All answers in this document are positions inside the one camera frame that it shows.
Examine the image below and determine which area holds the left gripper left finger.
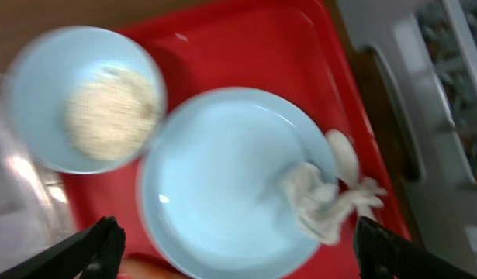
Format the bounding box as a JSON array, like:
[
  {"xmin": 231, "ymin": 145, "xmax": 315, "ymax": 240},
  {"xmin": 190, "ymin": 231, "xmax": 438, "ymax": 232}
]
[{"xmin": 0, "ymin": 216, "xmax": 126, "ymax": 279}]

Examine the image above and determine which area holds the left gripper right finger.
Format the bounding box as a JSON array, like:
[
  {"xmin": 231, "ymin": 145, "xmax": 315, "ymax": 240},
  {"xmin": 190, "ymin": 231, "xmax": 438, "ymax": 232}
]
[{"xmin": 353, "ymin": 217, "xmax": 477, "ymax": 279}]

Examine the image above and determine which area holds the white tissue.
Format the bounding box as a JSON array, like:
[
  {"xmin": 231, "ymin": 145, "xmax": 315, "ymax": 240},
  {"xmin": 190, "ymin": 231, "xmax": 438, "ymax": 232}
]
[{"xmin": 282, "ymin": 163, "xmax": 386, "ymax": 246}]

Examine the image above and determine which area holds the light blue rice bowl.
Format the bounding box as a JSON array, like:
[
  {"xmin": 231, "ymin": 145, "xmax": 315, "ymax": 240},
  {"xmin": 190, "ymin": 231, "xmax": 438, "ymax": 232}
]
[{"xmin": 2, "ymin": 26, "xmax": 168, "ymax": 174}]

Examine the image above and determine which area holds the grey dishwasher rack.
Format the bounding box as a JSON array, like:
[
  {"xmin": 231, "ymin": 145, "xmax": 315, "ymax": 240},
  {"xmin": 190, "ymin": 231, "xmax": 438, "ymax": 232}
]
[{"xmin": 338, "ymin": 0, "xmax": 477, "ymax": 276}]

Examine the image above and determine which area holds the clear plastic bin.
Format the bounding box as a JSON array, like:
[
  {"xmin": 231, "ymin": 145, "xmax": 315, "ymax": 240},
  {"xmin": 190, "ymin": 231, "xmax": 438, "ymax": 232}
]
[{"xmin": 0, "ymin": 74, "xmax": 77, "ymax": 273}]

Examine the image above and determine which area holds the light blue plate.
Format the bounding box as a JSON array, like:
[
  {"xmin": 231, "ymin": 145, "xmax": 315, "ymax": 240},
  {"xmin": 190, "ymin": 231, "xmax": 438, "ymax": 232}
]
[{"xmin": 138, "ymin": 87, "xmax": 337, "ymax": 278}]

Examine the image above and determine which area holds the white rice pile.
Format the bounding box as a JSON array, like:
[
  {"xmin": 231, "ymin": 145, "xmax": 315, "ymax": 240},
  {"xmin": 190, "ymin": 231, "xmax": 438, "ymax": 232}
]
[{"xmin": 65, "ymin": 67, "xmax": 163, "ymax": 160}]

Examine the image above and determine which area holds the red serving tray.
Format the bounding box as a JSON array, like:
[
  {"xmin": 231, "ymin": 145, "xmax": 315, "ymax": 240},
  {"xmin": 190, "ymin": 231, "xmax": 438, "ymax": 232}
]
[{"xmin": 61, "ymin": 1, "xmax": 410, "ymax": 279}]

